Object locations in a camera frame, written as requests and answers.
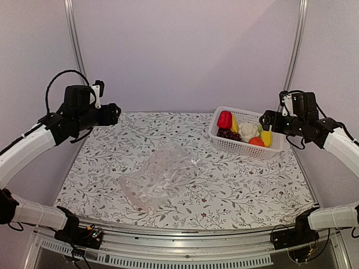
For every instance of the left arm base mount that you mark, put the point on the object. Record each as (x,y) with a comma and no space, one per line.
(73,234)

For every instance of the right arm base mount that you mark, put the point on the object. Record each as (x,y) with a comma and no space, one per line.
(284,237)

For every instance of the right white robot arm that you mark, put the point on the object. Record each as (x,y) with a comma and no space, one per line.
(301,116)

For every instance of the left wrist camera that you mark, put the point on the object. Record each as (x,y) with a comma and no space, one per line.
(96,93)

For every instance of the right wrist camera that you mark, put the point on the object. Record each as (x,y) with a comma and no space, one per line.
(286,102)

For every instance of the aluminium front rail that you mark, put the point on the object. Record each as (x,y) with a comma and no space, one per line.
(132,246)

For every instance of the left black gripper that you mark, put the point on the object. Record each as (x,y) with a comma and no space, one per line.
(110,116)

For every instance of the orange pumpkin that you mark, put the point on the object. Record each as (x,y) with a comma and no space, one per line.
(257,141)

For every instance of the left aluminium frame post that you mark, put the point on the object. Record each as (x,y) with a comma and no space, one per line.
(74,39)

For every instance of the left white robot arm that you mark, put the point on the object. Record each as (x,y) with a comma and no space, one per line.
(75,119)

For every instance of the right aluminium frame post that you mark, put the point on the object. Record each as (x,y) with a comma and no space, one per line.
(298,37)

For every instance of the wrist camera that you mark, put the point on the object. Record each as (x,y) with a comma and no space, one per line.
(286,102)
(96,93)

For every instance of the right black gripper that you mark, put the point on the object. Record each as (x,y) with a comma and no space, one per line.
(276,127)

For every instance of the yellow mango front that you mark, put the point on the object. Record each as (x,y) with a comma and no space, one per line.
(266,137)

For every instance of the white cauliflower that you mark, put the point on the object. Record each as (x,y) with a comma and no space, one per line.
(247,131)

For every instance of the aluminium frame post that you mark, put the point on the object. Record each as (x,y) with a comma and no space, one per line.
(298,37)
(74,39)

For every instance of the clear zip top bag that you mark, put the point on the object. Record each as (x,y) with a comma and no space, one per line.
(160,178)

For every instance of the floral tablecloth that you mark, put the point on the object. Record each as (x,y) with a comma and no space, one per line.
(223,191)

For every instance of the red bell pepper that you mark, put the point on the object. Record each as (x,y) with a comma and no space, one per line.
(225,120)

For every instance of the dark red grape bunch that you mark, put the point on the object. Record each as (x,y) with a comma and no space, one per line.
(228,134)

